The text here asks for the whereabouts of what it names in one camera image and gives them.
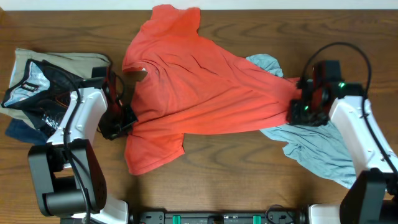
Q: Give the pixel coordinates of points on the red t-shirt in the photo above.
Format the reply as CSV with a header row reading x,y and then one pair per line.
x,y
193,86

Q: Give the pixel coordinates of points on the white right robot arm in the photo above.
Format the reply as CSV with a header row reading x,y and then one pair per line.
x,y
373,196

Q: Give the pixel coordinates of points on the folded beige shirt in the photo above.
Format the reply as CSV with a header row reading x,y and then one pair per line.
x,y
80,64

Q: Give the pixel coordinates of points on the folded navy blue shirt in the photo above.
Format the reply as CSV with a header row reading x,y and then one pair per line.
x,y
22,132

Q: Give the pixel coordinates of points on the light blue t-shirt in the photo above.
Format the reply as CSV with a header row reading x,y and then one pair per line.
x,y
321,150

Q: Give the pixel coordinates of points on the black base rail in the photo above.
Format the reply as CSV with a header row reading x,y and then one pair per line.
x,y
275,214

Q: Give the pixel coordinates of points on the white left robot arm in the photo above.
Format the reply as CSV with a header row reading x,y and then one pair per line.
x,y
68,180

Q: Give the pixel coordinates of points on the folded black patterned shirt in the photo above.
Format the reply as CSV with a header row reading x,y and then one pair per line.
x,y
43,94

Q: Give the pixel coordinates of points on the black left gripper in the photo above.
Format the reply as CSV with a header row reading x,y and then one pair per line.
x,y
113,132

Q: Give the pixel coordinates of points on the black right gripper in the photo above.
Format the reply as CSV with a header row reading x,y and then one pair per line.
x,y
293,118

